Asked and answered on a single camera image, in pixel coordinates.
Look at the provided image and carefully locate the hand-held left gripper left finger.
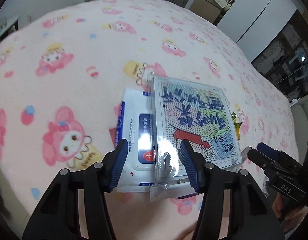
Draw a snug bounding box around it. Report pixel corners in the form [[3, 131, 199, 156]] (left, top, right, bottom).
[[22, 139, 129, 240]]

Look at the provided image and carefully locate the cardboard box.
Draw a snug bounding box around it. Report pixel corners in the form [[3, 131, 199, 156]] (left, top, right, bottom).
[[189, 0, 222, 25]]

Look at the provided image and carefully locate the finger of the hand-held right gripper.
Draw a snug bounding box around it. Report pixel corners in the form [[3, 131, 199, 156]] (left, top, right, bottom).
[[247, 148, 277, 173], [257, 142, 282, 162]]

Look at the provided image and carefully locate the grey side table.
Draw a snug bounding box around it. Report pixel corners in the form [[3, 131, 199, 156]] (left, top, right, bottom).
[[0, 15, 21, 45]]

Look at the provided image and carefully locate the red envelope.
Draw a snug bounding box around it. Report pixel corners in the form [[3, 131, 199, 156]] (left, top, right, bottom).
[[109, 127, 118, 148]]

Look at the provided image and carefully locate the pink printed blanket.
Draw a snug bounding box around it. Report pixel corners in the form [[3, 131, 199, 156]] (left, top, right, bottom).
[[0, 0, 301, 233]]

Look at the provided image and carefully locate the white wardrobe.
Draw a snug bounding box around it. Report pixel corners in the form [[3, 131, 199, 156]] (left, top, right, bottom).
[[216, 0, 298, 63]]

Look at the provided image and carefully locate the white blue wet wipes pack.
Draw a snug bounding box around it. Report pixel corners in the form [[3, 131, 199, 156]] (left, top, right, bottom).
[[114, 87, 157, 193]]

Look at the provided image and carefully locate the dark open shelf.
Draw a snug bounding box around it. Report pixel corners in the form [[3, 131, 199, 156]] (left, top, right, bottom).
[[252, 10, 308, 100]]

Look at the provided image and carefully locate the person's leg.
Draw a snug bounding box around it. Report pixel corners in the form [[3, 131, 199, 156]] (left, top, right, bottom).
[[77, 187, 207, 240]]

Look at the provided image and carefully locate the person's right hand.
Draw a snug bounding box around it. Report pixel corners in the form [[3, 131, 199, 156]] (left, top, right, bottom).
[[272, 193, 286, 218]]

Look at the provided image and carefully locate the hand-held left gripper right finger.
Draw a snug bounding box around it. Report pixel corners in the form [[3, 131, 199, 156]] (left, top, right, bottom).
[[179, 139, 285, 240]]

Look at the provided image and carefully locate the yellow translucent wrapper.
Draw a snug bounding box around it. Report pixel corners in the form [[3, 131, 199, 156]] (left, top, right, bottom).
[[230, 111, 244, 140]]

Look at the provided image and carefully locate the clear case with printed card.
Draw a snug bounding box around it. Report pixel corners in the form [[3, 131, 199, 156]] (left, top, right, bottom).
[[149, 74, 243, 202]]

